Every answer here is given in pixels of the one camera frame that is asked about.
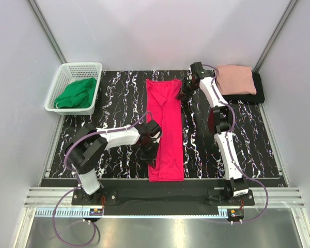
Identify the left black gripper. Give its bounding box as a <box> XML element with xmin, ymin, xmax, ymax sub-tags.
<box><xmin>138</xmin><ymin>140</ymin><xmax>160</xmax><ymax>168</ymax></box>

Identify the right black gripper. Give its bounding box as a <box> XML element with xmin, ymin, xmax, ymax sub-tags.
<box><xmin>175</xmin><ymin>77</ymin><xmax>197</xmax><ymax>101</ymax></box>

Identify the red t-shirt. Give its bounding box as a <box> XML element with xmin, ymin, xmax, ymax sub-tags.
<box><xmin>146</xmin><ymin>79</ymin><xmax>184</xmax><ymax>182</ymax></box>

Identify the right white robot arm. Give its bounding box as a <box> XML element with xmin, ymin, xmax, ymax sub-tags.
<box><xmin>176</xmin><ymin>62</ymin><xmax>249</xmax><ymax>206</ymax></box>

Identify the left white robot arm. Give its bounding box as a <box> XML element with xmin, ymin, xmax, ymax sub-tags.
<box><xmin>64</xmin><ymin>120</ymin><xmax>162</xmax><ymax>205</ymax></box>

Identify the folded pink t-shirt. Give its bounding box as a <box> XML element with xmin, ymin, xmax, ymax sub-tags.
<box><xmin>216</xmin><ymin>65</ymin><xmax>257</xmax><ymax>96</ymax></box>

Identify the folded black t-shirt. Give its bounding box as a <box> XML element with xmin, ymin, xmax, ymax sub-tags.
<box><xmin>223</xmin><ymin>73</ymin><xmax>265</xmax><ymax>104</ymax></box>

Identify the green t-shirt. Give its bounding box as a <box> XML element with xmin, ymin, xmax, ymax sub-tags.
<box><xmin>54</xmin><ymin>77</ymin><xmax>97</xmax><ymax>109</ymax></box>

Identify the white plastic basket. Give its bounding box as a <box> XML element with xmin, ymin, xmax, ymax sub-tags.
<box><xmin>44</xmin><ymin>62</ymin><xmax>103</xmax><ymax>116</ymax></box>

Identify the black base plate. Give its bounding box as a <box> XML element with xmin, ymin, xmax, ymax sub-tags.
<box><xmin>72</xmin><ymin>179</ymin><xmax>255</xmax><ymax>217</ymax></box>

